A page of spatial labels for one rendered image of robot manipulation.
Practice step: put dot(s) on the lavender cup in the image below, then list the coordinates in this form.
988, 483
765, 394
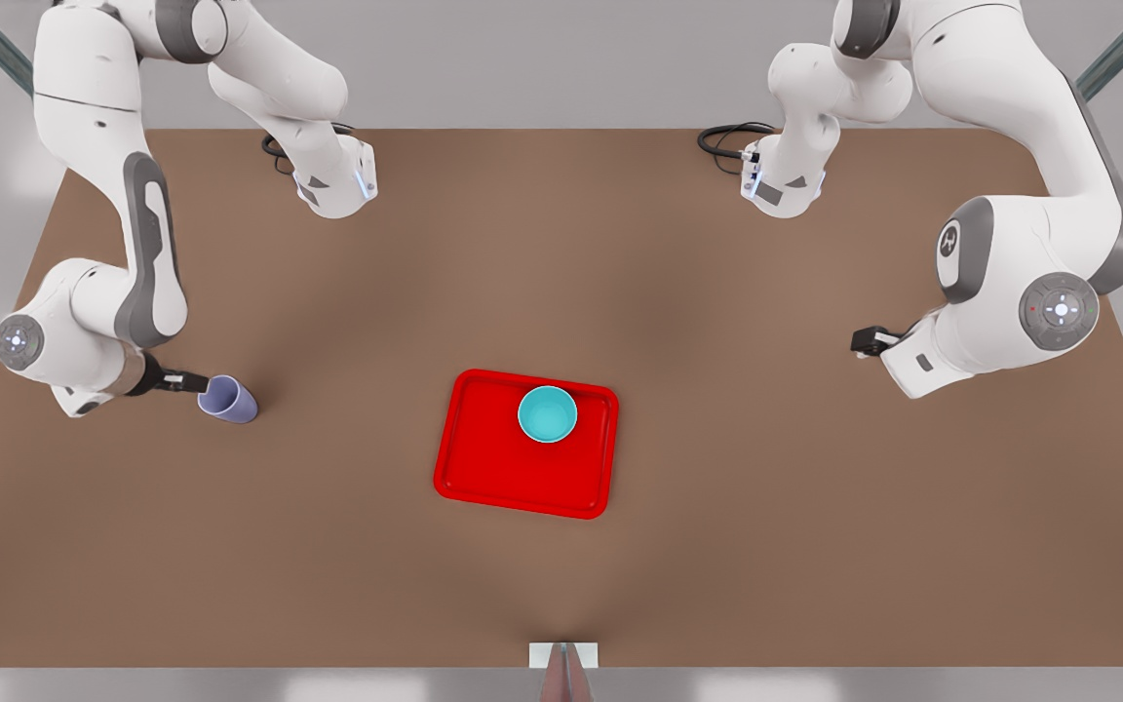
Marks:
230, 400

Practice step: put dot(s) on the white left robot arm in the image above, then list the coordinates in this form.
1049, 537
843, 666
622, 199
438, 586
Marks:
1010, 107

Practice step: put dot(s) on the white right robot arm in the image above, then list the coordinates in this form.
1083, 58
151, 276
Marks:
94, 127

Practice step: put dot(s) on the red tray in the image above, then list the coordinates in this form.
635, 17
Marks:
503, 468

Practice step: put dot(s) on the teal bowl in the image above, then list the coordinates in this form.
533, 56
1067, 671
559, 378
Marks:
548, 414

